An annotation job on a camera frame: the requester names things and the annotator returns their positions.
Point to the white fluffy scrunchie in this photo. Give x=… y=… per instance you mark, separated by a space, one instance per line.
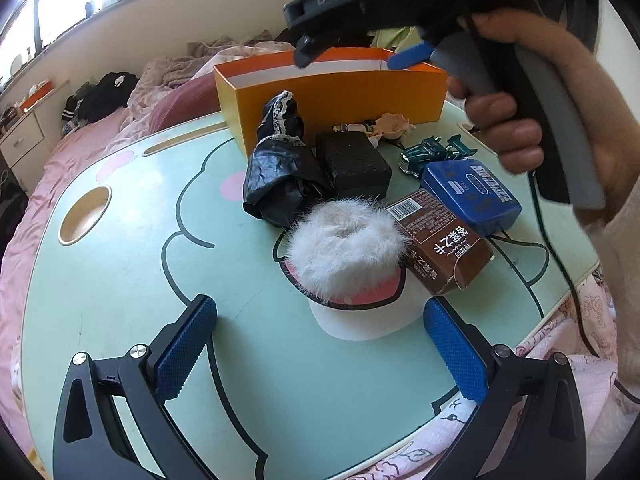
x=320 y=255

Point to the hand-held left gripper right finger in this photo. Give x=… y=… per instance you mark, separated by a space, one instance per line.
x=455 y=355

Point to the black white-striped clothes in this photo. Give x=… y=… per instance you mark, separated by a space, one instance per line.
x=107 y=92

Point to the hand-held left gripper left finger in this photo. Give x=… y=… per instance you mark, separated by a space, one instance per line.
x=185 y=345

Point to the person's right hand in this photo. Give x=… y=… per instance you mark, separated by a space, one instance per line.
x=505 y=135

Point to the brown carton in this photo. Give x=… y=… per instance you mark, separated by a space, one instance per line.
x=440 y=255

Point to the dark brown block box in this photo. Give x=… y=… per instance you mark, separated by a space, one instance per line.
x=355 y=165

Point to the orange cardboard box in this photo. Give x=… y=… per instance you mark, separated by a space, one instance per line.
x=350 y=95

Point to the pink printed quilt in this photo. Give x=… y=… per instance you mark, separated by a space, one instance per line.
x=170 y=70

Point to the green curtain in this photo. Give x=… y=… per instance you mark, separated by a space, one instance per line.
x=385 y=37

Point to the dark green toy car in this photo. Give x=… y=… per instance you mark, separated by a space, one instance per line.
x=420 y=152

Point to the maroon pillow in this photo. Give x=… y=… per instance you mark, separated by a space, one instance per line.
x=185 y=102

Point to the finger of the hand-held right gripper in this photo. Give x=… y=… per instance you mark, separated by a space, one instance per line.
x=410 y=56
x=305 y=52

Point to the person's right forearm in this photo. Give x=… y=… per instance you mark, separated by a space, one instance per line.
x=625 y=270

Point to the blue tin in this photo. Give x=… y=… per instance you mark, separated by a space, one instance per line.
x=470 y=195

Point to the small orange box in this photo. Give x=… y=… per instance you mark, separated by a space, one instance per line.
x=37 y=95

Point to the green cartoon desktop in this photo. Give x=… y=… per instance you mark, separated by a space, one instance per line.
x=125 y=280

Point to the peach toy figure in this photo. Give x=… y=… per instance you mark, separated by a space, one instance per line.
x=392 y=125

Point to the white nightstand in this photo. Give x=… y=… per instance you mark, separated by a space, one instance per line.
x=25 y=135

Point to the black lace doll dress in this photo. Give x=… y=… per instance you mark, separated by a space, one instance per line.
x=275 y=170

